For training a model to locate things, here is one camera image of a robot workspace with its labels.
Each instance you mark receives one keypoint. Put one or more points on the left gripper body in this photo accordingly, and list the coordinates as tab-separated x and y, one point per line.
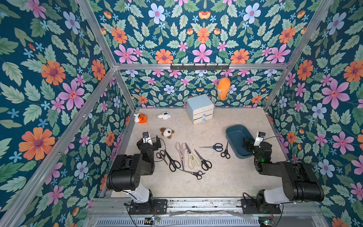
154	147

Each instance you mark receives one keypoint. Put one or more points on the orange plush toy hanging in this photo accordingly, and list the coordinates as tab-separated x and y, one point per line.
223	88

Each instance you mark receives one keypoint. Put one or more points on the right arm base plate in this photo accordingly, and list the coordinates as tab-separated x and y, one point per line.
250	206

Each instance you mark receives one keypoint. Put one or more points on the white mini drawer cabinet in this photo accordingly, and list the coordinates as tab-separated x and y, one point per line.
200	109

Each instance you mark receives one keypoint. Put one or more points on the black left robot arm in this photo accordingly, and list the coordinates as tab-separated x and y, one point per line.
127	170

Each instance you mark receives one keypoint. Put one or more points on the brown white dog plush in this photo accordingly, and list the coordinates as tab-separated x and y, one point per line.
167	132

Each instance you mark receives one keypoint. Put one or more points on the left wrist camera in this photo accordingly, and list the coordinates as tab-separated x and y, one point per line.
146	137

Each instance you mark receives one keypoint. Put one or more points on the teal storage box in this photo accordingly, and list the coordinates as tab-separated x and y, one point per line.
235	135

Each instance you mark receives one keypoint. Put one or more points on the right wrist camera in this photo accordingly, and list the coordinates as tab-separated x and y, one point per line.
260	137

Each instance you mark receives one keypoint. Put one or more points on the orange white plush toy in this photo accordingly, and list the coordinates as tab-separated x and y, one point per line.
140	118

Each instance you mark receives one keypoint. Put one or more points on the black handled scissors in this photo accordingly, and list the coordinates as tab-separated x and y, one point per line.
205	164

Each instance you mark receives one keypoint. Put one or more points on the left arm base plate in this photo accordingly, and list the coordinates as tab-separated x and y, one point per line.
154	206

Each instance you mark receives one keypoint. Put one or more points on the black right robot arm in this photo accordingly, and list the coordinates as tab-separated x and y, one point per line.
299	183

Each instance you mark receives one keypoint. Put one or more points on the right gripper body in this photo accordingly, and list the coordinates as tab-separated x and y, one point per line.
249	144

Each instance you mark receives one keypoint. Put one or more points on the all black scissors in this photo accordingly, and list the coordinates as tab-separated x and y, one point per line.
173	164

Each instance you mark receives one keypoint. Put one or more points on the black hook rail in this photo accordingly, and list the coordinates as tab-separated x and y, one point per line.
194	67

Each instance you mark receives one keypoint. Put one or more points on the pink kitchen scissors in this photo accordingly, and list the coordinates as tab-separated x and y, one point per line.
181	148

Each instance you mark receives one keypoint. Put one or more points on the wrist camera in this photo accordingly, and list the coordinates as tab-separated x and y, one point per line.
146	137
260	137

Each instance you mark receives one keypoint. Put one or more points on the grey handled steel scissors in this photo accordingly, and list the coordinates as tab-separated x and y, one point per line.
161	155

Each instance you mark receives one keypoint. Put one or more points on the small thin black scissors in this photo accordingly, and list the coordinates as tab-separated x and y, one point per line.
197	174

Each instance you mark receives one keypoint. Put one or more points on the blue handled scissors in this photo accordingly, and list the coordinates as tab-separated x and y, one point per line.
217	147

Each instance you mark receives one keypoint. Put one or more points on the cream kitchen scissors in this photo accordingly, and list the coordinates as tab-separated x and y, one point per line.
193	161

